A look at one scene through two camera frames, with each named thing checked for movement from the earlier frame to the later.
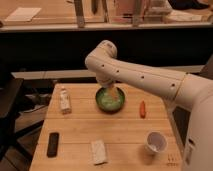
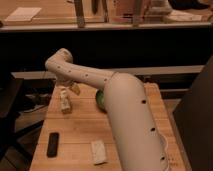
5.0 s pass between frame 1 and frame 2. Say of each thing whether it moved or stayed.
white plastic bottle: stayed
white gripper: moved
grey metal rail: stayed
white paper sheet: stayed
